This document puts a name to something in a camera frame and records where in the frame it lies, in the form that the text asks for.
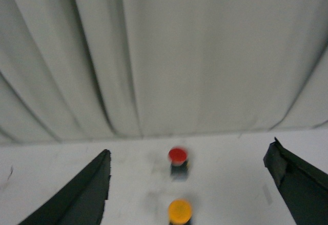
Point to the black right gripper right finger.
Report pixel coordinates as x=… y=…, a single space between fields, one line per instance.
x=302 y=186

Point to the white pleated curtain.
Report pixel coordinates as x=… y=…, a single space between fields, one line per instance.
x=99 y=69

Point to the red push button switch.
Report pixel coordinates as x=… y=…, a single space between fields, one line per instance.
x=179 y=163

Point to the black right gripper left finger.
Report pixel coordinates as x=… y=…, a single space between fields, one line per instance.
x=81 y=200

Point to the yellow push button switch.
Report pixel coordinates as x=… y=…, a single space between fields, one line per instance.
x=180 y=212

